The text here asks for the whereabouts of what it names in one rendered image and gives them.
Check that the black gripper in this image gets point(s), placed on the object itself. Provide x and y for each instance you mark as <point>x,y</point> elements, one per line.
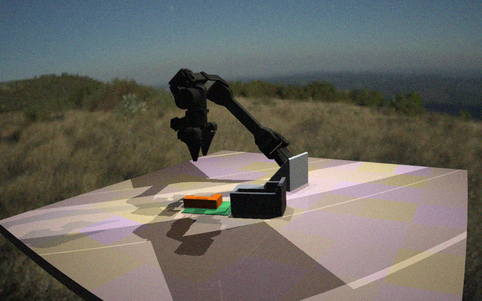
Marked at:
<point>199,134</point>

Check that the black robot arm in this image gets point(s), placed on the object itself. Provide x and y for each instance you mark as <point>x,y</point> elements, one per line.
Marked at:
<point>189,91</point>

